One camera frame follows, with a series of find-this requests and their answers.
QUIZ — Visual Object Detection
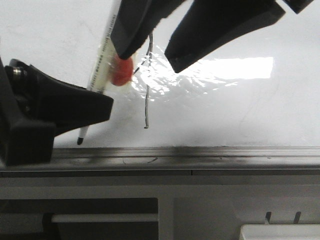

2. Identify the white black whiteboard marker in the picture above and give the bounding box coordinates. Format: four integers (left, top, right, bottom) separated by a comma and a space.
76, 0, 121, 146

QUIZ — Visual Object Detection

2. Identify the white box lower right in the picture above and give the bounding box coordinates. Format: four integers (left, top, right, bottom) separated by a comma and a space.
239, 224, 320, 240

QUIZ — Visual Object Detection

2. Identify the red round magnet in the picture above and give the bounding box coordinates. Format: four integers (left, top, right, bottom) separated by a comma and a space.
110, 54, 134, 87

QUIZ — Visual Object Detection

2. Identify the left metal hook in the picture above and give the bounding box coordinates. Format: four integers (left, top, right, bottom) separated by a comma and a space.
265, 211, 272, 225

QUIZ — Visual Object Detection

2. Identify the white horizontal bar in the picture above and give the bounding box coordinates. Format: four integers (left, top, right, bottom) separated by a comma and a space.
51, 213, 159, 223

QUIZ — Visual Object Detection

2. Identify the metal hook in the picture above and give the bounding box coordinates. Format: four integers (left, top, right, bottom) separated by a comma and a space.
293, 211, 301, 224
265, 211, 272, 225

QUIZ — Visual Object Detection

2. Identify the white whiteboard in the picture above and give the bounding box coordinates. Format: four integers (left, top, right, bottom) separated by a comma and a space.
0, 0, 320, 148

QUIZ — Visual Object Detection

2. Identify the right metal hook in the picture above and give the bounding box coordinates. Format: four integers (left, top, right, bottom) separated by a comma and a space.
293, 211, 301, 224

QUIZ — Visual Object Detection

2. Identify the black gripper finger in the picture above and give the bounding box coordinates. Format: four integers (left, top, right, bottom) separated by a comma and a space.
111, 0, 285, 73

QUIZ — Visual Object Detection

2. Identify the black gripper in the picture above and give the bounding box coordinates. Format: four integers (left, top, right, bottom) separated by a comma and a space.
0, 58, 114, 166

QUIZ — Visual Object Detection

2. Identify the aluminium whiteboard tray rail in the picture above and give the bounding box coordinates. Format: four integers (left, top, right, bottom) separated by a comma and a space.
0, 146, 320, 172

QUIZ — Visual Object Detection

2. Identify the clear adhesive tape piece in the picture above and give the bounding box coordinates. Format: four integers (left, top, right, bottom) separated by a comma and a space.
92, 38, 136, 93

